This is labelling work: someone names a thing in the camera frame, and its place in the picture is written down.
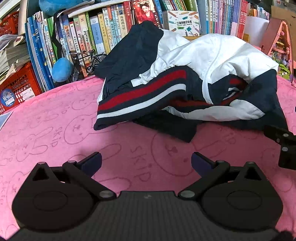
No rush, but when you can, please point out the white paper bag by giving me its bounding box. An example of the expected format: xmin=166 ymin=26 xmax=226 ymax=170
xmin=244 ymin=16 xmax=270 ymax=45

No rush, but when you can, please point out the pink rabbit-print blanket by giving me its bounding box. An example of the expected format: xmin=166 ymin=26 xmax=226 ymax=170
xmin=0 ymin=74 xmax=296 ymax=241

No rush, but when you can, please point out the white pencil-print box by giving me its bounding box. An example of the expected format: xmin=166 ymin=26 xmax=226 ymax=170
xmin=162 ymin=10 xmax=201 ymax=37

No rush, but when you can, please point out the brown cardboard box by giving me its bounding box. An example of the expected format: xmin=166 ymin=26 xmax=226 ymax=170
xmin=270 ymin=6 xmax=296 ymax=24

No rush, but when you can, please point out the small red plastic crate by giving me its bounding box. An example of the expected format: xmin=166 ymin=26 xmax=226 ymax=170
xmin=0 ymin=10 xmax=20 ymax=37

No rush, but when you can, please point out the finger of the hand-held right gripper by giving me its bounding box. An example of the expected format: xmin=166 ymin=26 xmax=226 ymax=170
xmin=263 ymin=125 xmax=296 ymax=171

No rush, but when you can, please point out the black model bicycle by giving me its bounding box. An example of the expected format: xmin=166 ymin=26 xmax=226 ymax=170
xmin=69 ymin=49 xmax=108 ymax=83

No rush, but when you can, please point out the small blue plush toy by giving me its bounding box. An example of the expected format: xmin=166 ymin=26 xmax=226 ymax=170
xmin=51 ymin=57 xmax=73 ymax=83

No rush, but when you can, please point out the pink miniature house model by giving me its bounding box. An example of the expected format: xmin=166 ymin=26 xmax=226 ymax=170
xmin=261 ymin=17 xmax=296 ymax=81

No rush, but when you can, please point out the row of colourful books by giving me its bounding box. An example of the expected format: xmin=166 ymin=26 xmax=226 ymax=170
xmin=24 ymin=0 xmax=271 ymax=92

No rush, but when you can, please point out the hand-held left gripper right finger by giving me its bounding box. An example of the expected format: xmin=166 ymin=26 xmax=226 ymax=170
xmin=178 ymin=152 xmax=263 ymax=202

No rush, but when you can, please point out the stack of magazines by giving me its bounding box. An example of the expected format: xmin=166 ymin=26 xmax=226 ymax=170
xmin=0 ymin=35 xmax=31 ymax=81

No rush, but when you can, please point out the large blue plush toy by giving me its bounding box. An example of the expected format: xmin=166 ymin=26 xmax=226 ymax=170
xmin=38 ymin=0 xmax=95 ymax=12

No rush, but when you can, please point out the large red plastic crate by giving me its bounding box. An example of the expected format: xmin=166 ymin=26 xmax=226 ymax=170
xmin=0 ymin=61 xmax=44 ymax=115

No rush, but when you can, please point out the black strap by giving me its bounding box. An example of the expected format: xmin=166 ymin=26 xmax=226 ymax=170
xmin=52 ymin=10 xmax=70 ymax=61

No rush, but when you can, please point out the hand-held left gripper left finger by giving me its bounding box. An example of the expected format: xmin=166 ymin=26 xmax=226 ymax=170
xmin=31 ymin=152 xmax=117 ymax=202

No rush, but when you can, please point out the blue card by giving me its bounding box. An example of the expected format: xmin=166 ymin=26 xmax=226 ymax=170
xmin=0 ymin=112 xmax=13 ymax=130

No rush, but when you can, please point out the navy white striped jacket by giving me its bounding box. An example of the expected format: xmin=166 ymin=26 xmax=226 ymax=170
xmin=94 ymin=21 xmax=289 ymax=143

